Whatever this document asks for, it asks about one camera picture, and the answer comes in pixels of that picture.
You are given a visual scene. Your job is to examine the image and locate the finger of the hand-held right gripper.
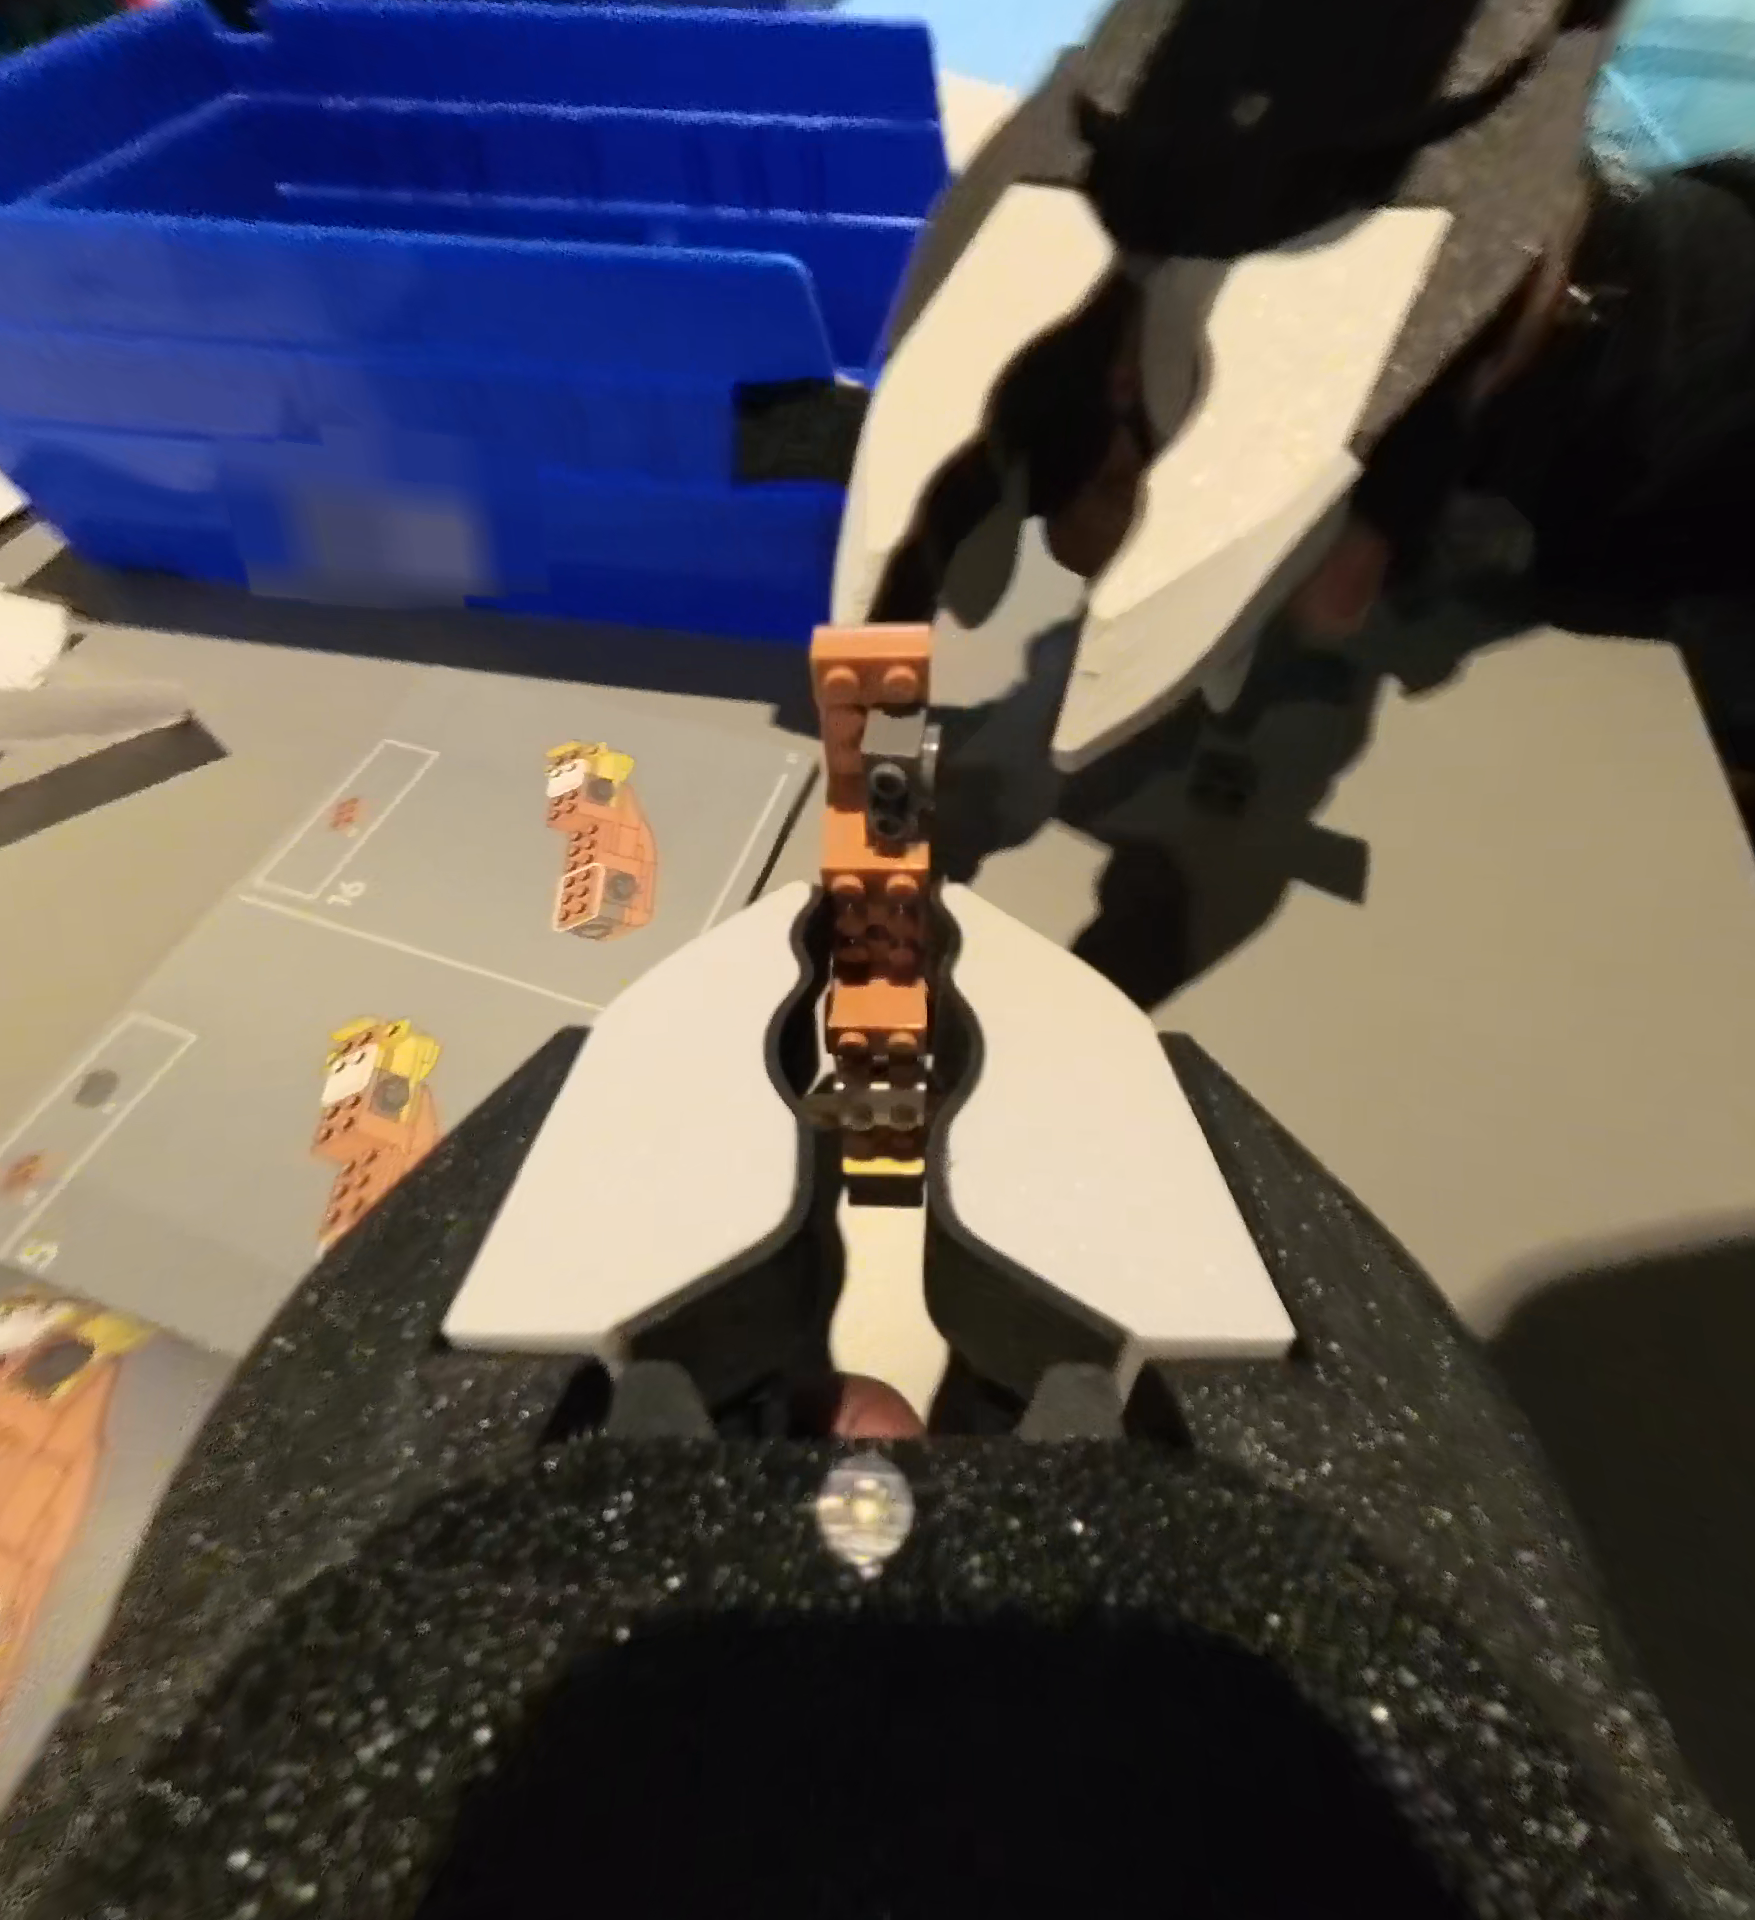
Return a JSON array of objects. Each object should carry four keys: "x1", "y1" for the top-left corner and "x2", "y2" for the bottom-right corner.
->
[
  {"x1": 1047, "y1": 202, "x2": 1459, "y2": 777},
  {"x1": 832, "y1": 180, "x2": 1123, "y2": 634}
]

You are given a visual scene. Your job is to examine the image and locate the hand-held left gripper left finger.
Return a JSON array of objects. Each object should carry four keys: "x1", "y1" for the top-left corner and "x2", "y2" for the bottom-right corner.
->
[{"x1": 442, "y1": 878, "x2": 821, "y2": 1347}]

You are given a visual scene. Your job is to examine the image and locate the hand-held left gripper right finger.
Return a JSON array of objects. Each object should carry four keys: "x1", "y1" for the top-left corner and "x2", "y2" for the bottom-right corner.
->
[{"x1": 929, "y1": 880, "x2": 1300, "y2": 1365}]

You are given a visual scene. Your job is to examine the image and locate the orange toy brick model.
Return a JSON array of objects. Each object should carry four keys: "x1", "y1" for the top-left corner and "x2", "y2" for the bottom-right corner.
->
[{"x1": 799, "y1": 620, "x2": 957, "y2": 1203}]

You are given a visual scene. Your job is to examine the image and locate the person's right hand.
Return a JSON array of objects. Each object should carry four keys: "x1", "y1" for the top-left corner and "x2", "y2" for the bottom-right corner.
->
[{"x1": 1289, "y1": 209, "x2": 1600, "y2": 646}]

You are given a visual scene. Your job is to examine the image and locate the toy brick instruction booklet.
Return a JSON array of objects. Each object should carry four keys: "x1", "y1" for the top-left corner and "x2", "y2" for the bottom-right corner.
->
[{"x1": 0, "y1": 660, "x2": 821, "y2": 1800}]

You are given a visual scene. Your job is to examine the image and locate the blue plastic parts bin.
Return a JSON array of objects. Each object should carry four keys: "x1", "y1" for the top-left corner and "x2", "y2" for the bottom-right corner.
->
[{"x1": 0, "y1": 0, "x2": 957, "y2": 637}]

